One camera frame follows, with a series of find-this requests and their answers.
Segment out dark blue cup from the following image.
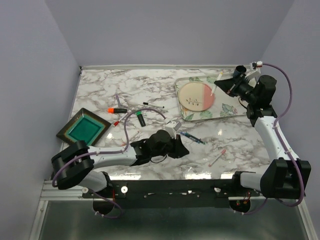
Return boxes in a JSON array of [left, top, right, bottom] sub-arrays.
[[232, 65, 247, 79]]

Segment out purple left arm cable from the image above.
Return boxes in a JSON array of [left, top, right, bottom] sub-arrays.
[[51, 109, 173, 188]]

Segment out yellow cap white marker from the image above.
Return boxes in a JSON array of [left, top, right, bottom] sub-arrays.
[[210, 71, 224, 97]]

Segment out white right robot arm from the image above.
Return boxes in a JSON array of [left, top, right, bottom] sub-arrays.
[[214, 74, 311, 203]]

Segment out teal ballpoint pen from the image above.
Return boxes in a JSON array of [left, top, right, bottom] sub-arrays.
[[184, 132, 206, 145]]

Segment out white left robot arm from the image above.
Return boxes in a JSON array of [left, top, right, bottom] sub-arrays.
[[51, 130, 190, 198]]

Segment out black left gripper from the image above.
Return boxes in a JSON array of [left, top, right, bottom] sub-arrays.
[[150, 133, 189, 159]]

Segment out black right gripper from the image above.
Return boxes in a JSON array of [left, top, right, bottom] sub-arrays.
[[215, 72, 258, 104]]

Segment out orange cap black highlighter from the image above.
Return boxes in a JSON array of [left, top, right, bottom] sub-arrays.
[[107, 108, 128, 114]]

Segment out cream and pink plate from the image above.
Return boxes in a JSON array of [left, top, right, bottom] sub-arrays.
[[177, 81, 216, 112]]

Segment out green cap black highlighter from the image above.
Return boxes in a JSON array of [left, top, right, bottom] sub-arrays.
[[135, 111, 146, 127]]

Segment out pink cap white marker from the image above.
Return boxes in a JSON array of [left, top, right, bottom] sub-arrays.
[[120, 131, 140, 147], [208, 149, 226, 167]]

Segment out black cap white marker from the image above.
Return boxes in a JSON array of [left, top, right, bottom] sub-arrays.
[[142, 102, 165, 109]]

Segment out square teal black dish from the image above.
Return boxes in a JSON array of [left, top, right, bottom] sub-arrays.
[[56, 108, 111, 146]]

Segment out floral leaf pattern tray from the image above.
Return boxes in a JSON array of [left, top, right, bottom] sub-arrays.
[[174, 72, 246, 121]]

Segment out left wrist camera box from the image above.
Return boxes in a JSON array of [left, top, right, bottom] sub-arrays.
[[164, 120, 181, 139]]

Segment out purple pen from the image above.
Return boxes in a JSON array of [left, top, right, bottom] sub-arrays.
[[115, 94, 122, 108]]

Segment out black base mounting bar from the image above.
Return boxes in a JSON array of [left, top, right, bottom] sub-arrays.
[[82, 178, 261, 210]]

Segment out aluminium frame rail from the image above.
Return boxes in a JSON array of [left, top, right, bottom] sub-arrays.
[[40, 180, 83, 201]]

